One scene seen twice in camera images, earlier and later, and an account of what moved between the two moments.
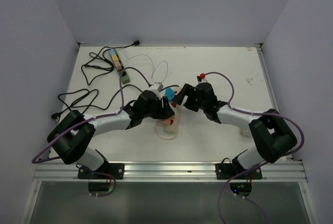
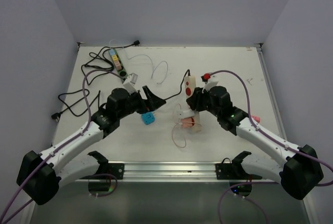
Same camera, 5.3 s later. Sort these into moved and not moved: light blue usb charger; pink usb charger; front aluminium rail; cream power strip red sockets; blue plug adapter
Moved: cream power strip red sockets; blue plug adapter
Not moved: pink usb charger; front aluminium rail; light blue usb charger
